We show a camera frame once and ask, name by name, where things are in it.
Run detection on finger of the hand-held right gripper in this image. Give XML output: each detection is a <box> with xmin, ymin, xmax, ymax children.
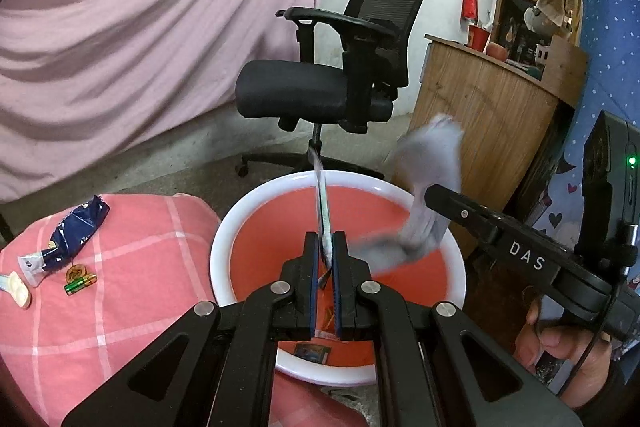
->
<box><xmin>424</xmin><ymin>184</ymin><xmax>503</xmax><ymax>242</ymax></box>

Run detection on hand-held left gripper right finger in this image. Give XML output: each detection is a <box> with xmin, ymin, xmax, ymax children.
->
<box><xmin>332</xmin><ymin>231</ymin><xmax>586</xmax><ymax>427</ymax></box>

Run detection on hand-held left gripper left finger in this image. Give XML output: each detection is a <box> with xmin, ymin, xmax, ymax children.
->
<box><xmin>60</xmin><ymin>231</ymin><xmax>321</xmax><ymax>427</ymax></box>

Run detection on grey sock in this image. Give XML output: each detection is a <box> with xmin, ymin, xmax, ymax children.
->
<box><xmin>345</xmin><ymin>113</ymin><xmax>463</xmax><ymax>270</ymax></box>

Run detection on red plastic bucket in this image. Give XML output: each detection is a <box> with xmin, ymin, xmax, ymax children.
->
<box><xmin>210</xmin><ymin>172</ymin><xmax>467</xmax><ymax>388</ymax></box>

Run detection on thin foil wrapper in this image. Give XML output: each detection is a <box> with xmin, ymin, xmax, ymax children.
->
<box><xmin>309</xmin><ymin>142</ymin><xmax>335</xmax><ymax>293</ymax></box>

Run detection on green battery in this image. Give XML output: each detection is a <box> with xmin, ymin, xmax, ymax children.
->
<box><xmin>63</xmin><ymin>273</ymin><xmax>97</xmax><ymax>296</ymax></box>

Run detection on blue snack packet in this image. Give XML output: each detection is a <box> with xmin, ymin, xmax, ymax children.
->
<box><xmin>42</xmin><ymin>196</ymin><xmax>111</xmax><ymax>272</ymax></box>

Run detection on small white wrapper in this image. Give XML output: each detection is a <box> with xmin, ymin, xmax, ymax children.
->
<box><xmin>17</xmin><ymin>252</ymin><xmax>51</xmax><ymax>289</ymax></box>

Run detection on cream plastic piece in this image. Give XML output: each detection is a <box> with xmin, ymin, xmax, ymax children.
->
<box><xmin>0</xmin><ymin>272</ymin><xmax>32</xmax><ymax>309</ymax></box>

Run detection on person's right hand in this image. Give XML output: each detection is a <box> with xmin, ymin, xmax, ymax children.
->
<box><xmin>515</xmin><ymin>294</ymin><xmax>626</xmax><ymax>410</ymax></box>

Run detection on dark picture card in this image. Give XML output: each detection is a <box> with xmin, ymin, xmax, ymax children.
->
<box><xmin>292</xmin><ymin>343</ymin><xmax>332</xmax><ymax>364</ymax></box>

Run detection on wooden cabinet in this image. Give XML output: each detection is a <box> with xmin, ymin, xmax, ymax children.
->
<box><xmin>390</xmin><ymin>33</ymin><xmax>588</xmax><ymax>258</ymax></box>

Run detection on blue printed curtain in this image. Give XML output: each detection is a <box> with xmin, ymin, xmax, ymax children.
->
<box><xmin>530</xmin><ymin>0</ymin><xmax>640</xmax><ymax>358</ymax></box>

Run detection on pink checked blanket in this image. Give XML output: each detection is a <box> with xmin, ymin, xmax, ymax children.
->
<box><xmin>0</xmin><ymin>193</ymin><xmax>381</xmax><ymax>427</ymax></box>

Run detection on red cup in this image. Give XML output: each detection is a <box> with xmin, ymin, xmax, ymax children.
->
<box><xmin>467</xmin><ymin>24</ymin><xmax>491</xmax><ymax>53</ymax></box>

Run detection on black office chair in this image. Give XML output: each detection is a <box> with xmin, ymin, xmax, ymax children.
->
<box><xmin>234</xmin><ymin>0</ymin><xmax>449</xmax><ymax>180</ymax></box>

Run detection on pink hanging sheet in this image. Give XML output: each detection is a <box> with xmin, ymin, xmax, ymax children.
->
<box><xmin>0</xmin><ymin>0</ymin><xmax>336</xmax><ymax>202</ymax></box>

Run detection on wooden picture frame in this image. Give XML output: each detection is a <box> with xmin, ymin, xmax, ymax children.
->
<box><xmin>494</xmin><ymin>0</ymin><xmax>542</xmax><ymax>58</ymax></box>

